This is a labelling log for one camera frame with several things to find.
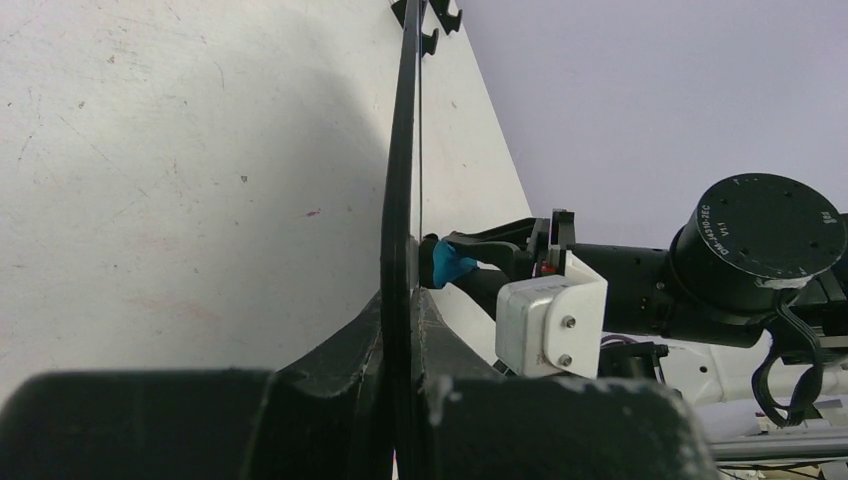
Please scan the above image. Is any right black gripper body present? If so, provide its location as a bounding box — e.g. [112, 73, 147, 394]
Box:
[529, 209, 769, 348]

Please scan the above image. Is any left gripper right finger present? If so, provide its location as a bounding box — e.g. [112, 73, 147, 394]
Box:
[411, 290, 718, 479]

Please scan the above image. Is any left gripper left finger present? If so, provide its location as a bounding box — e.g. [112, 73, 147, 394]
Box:
[1, 298, 391, 479]

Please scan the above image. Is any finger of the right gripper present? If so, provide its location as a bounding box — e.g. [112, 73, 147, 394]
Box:
[453, 268, 511, 320]
[444, 217, 536, 275]

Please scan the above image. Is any blue whiteboard eraser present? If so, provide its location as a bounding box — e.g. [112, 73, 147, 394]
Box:
[418, 234, 479, 289]

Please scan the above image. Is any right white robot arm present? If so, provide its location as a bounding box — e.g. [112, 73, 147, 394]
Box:
[421, 173, 847, 418]

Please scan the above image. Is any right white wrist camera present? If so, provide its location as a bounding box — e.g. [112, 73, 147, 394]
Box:
[495, 250, 608, 379]

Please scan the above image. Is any wire whiteboard stand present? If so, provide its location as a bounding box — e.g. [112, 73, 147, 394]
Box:
[388, 0, 463, 57]

